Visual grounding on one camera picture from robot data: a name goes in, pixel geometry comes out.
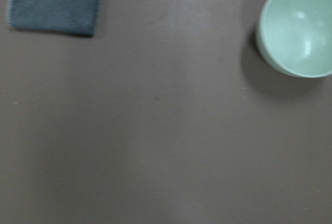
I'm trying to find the grey folded cloth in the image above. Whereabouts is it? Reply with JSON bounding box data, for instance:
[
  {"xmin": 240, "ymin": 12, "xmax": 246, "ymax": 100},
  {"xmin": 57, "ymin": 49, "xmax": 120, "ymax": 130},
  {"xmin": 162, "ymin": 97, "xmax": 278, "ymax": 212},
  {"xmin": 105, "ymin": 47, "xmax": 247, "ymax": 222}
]
[{"xmin": 6, "ymin": 0, "xmax": 100, "ymax": 36}]

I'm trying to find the mint green bowl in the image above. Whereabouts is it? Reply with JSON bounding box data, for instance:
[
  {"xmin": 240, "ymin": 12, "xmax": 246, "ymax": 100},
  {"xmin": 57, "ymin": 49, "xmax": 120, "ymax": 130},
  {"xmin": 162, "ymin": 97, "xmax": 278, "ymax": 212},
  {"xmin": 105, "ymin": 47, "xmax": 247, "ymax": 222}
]
[{"xmin": 255, "ymin": 0, "xmax": 331, "ymax": 78}]

